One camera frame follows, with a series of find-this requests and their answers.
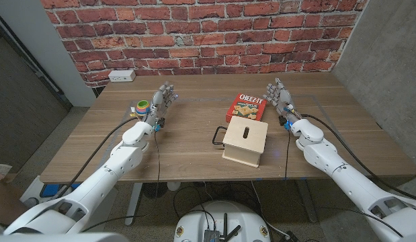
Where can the white table leg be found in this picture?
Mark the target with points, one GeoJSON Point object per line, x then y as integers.
{"type": "Point", "coordinates": [133, 201]}

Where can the colourful stacking cup toy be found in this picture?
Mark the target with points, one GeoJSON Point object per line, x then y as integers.
{"type": "Point", "coordinates": [142, 107]}

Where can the printed red brick backdrop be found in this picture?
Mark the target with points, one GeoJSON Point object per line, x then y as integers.
{"type": "Point", "coordinates": [207, 33]}

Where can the person leg brown trousers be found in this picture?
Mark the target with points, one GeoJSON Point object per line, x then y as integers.
{"type": "Point", "coordinates": [6, 205]}

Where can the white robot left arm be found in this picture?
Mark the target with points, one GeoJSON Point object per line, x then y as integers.
{"type": "Point", "coordinates": [93, 185]}

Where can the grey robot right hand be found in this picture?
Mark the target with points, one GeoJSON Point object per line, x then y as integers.
{"type": "Point", "coordinates": [283, 101]}

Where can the wooden box with slot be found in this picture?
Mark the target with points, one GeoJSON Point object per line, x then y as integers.
{"type": "Point", "coordinates": [238, 134]}

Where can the blue floor pad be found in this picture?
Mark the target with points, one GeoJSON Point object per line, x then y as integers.
{"type": "Point", "coordinates": [49, 190]}

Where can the white floor board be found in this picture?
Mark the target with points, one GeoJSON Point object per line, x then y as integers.
{"type": "Point", "coordinates": [33, 190]}

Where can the grey table leg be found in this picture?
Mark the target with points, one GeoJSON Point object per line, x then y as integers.
{"type": "Point", "coordinates": [306, 201]}

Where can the black floor power strip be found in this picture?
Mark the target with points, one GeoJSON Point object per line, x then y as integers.
{"type": "Point", "coordinates": [290, 237]}

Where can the small grey torso device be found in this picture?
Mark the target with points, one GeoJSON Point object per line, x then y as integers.
{"type": "Point", "coordinates": [211, 236]}

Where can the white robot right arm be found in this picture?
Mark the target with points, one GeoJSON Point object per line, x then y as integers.
{"type": "Point", "coordinates": [345, 174]}

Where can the red Cheez-It cracker box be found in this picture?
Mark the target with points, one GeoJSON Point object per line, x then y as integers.
{"type": "Point", "coordinates": [248, 104]}

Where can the white power outlet strip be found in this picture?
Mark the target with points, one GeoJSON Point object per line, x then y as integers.
{"type": "Point", "coordinates": [122, 76]}

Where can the white robot torso base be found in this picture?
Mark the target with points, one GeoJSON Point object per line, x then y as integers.
{"type": "Point", "coordinates": [221, 218]}

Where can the black torso antenna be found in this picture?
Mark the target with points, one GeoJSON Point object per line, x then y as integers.
{"type": "Point", "coordinates": [224, 223]}
{"type": "Point", "coordinates": [233, 233]}

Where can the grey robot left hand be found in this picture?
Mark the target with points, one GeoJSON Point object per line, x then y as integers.
{"type": "Point", "coordinates": [158, 101]}

